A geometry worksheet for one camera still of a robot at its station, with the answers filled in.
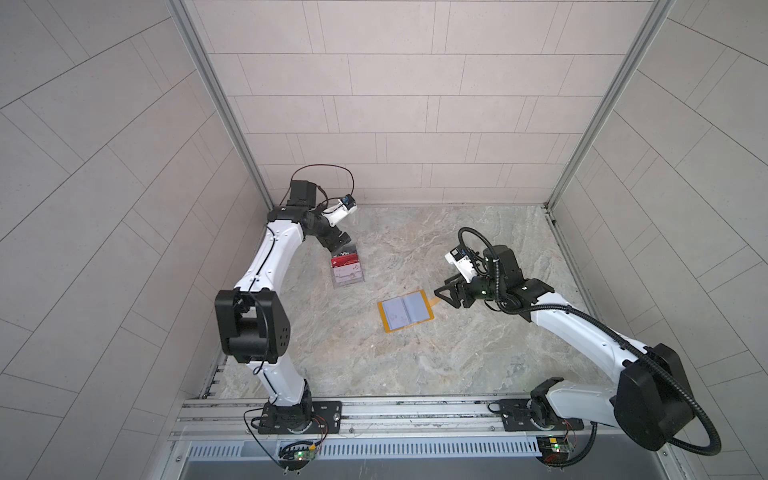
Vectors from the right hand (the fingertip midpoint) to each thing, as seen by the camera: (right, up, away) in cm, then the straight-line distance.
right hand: (441, 289), depth 78 cm
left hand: (-28, +19, +8) cm, 34 cm away
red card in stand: (-29, +6, +17) cm, 34 cm away
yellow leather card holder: (-9, -8, +11) cm, 16 cm away
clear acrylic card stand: (-29, +8, +18) cm, 35 cm away
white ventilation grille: (-43, -33, -13) cm, 56 cm away
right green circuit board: (+24, -35, -10) cm, 44 cm away
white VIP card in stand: (-28, +2, +16) cm, 32 cm away
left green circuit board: (-34, -34, -14) cm, 50 cm away
